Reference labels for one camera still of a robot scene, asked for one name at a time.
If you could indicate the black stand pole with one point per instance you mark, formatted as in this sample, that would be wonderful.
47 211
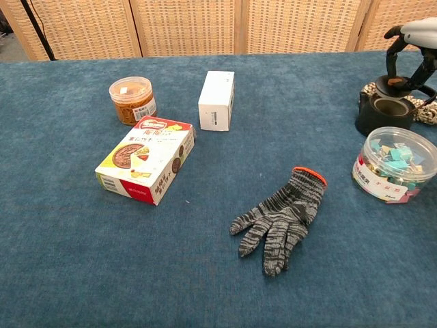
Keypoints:
37 29

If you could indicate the clear jar of rubber bands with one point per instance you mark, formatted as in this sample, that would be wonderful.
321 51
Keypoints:
132 99

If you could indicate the grey striped knit glove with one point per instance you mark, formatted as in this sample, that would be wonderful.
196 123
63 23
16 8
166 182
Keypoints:
280 218

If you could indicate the blue table cloth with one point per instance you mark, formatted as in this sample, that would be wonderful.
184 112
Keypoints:
205 256

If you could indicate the red and white biscuit box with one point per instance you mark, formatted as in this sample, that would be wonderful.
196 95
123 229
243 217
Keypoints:
147 159

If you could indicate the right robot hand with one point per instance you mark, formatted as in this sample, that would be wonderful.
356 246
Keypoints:
421 32

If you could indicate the black teapot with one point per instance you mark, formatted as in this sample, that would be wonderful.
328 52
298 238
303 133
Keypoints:
375 119

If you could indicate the clear jar of binder clips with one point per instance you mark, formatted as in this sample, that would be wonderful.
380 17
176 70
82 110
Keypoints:
392 164

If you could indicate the woven rattan folding screen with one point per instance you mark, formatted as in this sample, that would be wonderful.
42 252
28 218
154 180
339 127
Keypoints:
205 24

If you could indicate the white cardboard box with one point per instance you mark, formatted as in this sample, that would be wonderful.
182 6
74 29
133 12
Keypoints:
216 100

